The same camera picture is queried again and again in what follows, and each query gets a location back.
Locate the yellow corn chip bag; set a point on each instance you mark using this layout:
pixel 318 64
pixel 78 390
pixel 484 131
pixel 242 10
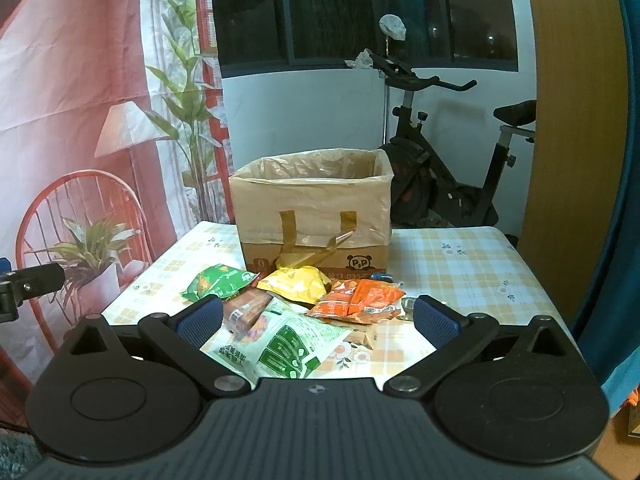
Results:
pixel 306 285

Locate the blue white round snack packet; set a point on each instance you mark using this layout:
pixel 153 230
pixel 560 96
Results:
pixel 381 277

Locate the orange snack packet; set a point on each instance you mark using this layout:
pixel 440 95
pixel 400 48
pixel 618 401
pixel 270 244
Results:
pixel 363 302

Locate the white green snack bag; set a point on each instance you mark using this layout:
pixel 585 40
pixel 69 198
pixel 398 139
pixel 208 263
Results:
pixel 284 342

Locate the checkered tablecloth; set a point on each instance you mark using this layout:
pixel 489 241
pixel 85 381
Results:
pixel 469 270

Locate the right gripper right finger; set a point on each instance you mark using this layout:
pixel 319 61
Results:
pixel 457 339

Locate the dark window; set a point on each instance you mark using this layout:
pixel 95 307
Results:
pixel 266 36

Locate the green corn chip bag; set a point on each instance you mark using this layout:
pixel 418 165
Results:
pixel 219 280

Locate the teal curtain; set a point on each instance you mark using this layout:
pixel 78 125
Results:
pixel 607 326

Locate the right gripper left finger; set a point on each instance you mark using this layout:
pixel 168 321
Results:
pixel 178 339

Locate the printed room scene backdrop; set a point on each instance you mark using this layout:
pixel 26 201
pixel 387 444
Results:
pixel 113 146

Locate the brown bread loaf packet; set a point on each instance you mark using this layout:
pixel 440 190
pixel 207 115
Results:
pixel 242 312

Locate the cardboard box with plastic liner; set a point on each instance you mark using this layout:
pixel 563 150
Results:
pixel 325 208

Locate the black exercise bike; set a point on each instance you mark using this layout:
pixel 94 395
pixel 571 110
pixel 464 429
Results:
pixel 429 188

